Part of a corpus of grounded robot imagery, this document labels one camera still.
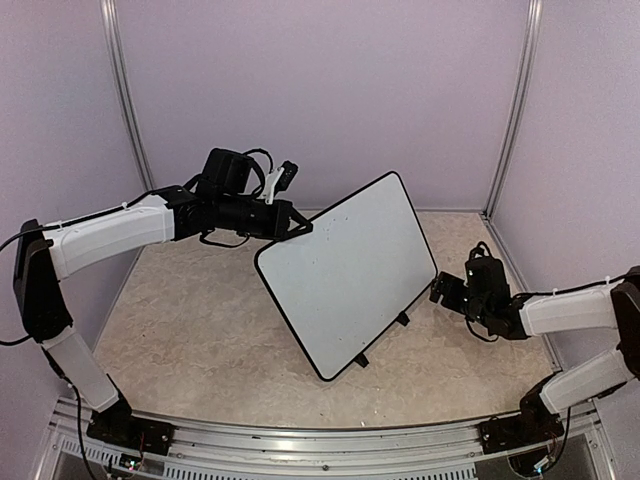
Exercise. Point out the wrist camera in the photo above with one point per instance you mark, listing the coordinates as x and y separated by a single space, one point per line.
278 181
480 255

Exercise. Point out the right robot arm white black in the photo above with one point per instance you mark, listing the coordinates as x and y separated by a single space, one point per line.
484 297

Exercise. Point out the right aluminium frame post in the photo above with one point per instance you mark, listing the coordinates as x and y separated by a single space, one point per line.
517 107

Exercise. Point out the aluminium frame post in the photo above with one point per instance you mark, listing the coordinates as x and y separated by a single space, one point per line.
109 14
517 107

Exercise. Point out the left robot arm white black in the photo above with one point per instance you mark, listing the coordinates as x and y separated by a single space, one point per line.
232 193

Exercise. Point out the left aluminium frame post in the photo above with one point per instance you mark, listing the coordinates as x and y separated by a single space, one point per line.
109 14

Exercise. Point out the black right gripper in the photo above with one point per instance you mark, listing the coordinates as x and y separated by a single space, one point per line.
449 299

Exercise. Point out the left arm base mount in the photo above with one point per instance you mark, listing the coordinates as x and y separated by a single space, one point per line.
135 432

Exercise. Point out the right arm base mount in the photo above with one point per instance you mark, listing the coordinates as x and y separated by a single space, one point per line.
520 427

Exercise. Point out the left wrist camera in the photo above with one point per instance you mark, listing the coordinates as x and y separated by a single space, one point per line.
278 181

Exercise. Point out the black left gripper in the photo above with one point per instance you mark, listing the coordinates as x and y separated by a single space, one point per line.
280 225

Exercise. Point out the white whiteboard black frame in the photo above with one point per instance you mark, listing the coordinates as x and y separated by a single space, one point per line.
341 286

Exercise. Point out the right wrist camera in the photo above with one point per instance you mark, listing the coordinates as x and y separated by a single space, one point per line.
480 255

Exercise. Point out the aluminium front rail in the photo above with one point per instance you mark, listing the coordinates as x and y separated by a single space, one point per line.
207 450

